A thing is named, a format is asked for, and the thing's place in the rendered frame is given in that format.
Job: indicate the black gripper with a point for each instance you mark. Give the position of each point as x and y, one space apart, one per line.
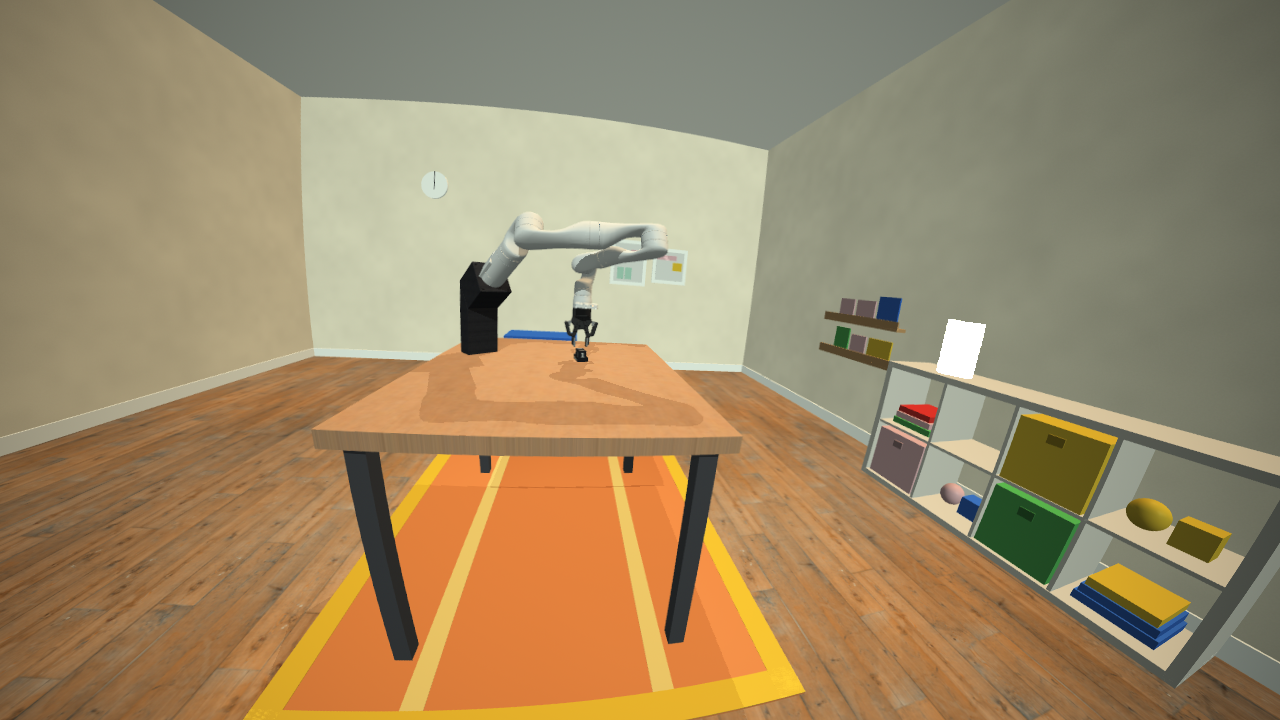
581 319

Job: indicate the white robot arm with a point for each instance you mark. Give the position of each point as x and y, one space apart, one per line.
528 234

